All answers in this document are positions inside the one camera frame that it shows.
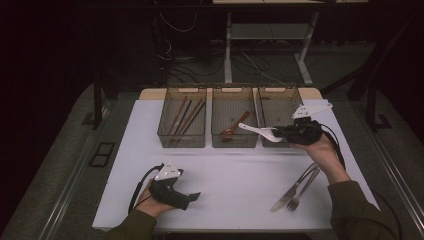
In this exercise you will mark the white ceramic spoon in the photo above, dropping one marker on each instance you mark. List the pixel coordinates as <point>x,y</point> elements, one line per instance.
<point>256,129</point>

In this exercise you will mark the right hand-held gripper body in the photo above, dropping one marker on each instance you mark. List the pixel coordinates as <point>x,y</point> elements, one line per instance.
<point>303,131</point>

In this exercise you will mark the person's left hand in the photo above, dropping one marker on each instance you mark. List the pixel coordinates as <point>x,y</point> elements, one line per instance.
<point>151,207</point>

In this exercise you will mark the transparent grey plastic bin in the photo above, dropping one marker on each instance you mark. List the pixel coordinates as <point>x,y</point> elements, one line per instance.
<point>276,106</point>
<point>230,103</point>
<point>166,133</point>

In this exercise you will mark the white metal desk frame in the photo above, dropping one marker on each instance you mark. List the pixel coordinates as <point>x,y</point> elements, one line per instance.
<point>228,50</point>

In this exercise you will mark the brown wooden spoon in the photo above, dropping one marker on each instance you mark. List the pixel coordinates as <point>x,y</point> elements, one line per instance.
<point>238,121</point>

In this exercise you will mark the black metal stand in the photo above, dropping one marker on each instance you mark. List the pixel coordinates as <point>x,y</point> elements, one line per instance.
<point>371,106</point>
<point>97,103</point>

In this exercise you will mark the brown wooden chopstick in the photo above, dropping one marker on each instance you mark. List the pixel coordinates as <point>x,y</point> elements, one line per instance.
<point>191,115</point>
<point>178,113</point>

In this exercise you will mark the metal fork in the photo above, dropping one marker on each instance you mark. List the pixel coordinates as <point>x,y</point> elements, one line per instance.
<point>301,191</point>

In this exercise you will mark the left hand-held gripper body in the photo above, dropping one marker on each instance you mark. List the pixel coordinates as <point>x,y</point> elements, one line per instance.
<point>166,193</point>

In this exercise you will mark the person's right hand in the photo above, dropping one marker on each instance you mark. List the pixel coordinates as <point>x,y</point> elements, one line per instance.
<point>325,153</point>

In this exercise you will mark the metal floor rail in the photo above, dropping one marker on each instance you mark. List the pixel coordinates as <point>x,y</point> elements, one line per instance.
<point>71,173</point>
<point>396,166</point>

